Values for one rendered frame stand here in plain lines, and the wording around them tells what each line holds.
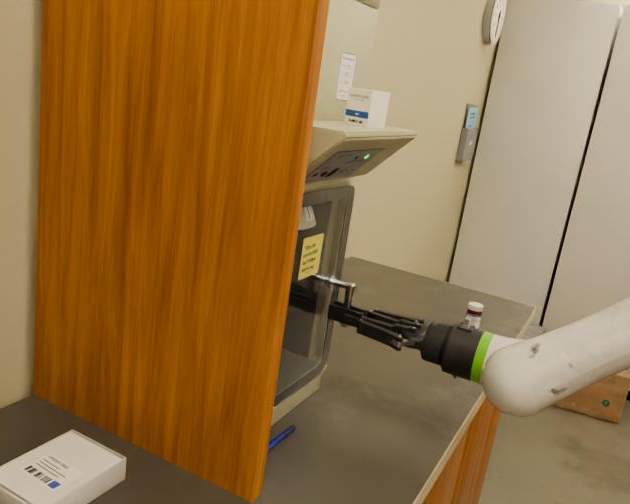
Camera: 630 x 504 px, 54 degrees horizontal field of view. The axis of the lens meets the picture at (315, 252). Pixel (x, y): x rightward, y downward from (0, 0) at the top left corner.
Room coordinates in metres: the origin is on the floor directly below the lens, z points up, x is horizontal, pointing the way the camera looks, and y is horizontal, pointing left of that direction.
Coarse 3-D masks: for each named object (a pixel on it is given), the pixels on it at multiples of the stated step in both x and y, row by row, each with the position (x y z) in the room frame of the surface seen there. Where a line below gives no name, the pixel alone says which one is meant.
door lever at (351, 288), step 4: (332, 276) 1.16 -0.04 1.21; (332, 280) 1.16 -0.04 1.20; (336, 280) 1.16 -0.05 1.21; (332, 284) 1.16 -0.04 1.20; (336, 284) 1.15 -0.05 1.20; (340, 284) 1.15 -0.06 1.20; (344, 284) 1.15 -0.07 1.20; (348, 284) 1.14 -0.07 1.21; (352, 284) 1.14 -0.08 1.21; (344, 288) 1.15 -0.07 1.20; (348, 288) 1.14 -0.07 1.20; (352, 288) 1.14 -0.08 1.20; (356, 288) 1.14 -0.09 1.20; (348, 292) 1.14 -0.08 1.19; (352, 292) 1.14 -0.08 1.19; (348, 296) 1.14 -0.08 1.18; (352, 296) 1.14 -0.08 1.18; (344, 300) 1.14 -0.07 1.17; (348, 300) 1.14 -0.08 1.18; (352, 300) 1.14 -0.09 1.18; (344, 304) 1.14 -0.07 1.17; (348, 304) 1.14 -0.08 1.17; (352, 304) 1.15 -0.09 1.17; (348, 308) 1.14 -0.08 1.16; (340, 324) 1.14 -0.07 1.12; (344, 324) 1.14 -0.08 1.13
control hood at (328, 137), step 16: (320, 128) 0.90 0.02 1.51; (336, 128) 0.93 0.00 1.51; (352, 128) 0.98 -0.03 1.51; (368, 128) 1.03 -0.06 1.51; (384, 128) 1.09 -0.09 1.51; (400, 128) 1.16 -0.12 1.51; (320, 144) 0.89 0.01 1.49; (336, 144) 0.89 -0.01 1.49; (352, 144) 0.93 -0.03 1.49; (368, 144) 0.99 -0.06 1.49; (384, 144) 1.06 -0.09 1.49; (400, 144) 1.14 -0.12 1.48; (320, 160) 0.90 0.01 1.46; (384, 160) 1.19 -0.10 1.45; (352, 176) 1.14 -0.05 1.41
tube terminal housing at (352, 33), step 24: (336, 0) 1.06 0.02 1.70; (336, 24) 1.07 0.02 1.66; (360, 24) 1.15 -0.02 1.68; (336, 48) 1.08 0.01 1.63; (360, 48) 1.17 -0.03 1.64; (336, 72) 1.09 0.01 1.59; (360, 72) 1.18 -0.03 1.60; (336, 120) 1.12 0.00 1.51; (312, 384) 1.18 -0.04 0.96; (288, 408) 1.10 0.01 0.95
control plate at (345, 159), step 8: (344, 152) 0.94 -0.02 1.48; (352, 152) 0.97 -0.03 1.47; (360, 152) 1.00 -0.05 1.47; (368, 152) 1.04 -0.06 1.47; (376, 152) 1.08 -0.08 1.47; (328, 160) 0.93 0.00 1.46; (336, 160) 0.96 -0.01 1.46; (344, 160) 0.99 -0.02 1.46; (352, 160) 1.02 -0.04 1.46; (360, 160) 1.06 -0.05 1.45; (368, 160) 1.10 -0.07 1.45; (320, 168) 0.94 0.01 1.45; (328, 168) 0.97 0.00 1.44; (344, 168) 1.04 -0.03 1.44; (320, 176) 0.99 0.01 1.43; (336, 176) 1.06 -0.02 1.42; (344, 176) 1.10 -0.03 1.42
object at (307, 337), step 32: (320, 192) 1.07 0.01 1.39; (352, 192) 1.19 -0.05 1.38; (320, 224) 1.09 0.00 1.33; (320, 256) 1.10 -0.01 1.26; (320, 288) 1.12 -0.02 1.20; (288, 320) 1.02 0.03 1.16; (320, 320) 1.14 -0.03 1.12; (288, 352) 1.04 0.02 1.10; (320, 352) 1.16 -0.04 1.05; (288, 384) 1.06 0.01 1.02
